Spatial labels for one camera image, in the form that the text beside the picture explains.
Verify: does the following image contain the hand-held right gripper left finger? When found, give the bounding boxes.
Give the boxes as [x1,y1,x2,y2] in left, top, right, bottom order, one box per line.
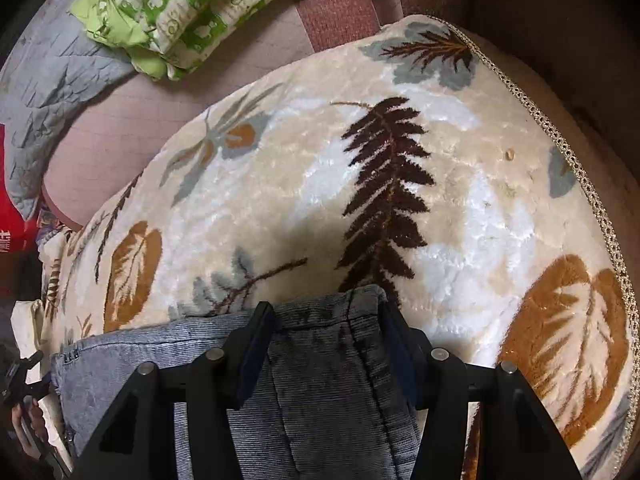
[72,301,276,480]

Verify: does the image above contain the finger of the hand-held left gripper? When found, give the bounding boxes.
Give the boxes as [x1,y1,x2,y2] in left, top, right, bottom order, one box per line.
[5,351,53,413]

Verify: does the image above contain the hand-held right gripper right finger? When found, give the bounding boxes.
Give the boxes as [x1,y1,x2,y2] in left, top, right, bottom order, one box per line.
[380,300,583,480]

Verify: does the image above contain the grey-blue denim pants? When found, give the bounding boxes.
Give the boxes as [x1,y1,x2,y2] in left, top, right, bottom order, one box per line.
[50,284,421,480]

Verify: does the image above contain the person's left hand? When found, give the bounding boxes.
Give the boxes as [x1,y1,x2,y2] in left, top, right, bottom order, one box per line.
[12,398,48,462]

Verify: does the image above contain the cream leaf-print blanket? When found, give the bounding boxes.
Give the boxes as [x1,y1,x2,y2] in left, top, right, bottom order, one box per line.
[37,14,633,480]

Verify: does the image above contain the colourful printed packaging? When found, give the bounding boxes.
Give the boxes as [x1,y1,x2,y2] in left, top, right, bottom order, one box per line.
[36,200,73,241]

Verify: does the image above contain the red bag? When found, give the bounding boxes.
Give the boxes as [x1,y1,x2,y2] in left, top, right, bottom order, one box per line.
[0,125,48,297]

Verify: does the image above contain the grey quilted blanket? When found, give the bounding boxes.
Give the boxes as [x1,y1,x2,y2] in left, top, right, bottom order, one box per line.
[0,0,137,222]

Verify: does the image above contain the green patterned cloth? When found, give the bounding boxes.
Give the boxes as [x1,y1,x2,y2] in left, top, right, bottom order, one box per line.
[69,0,351,82]

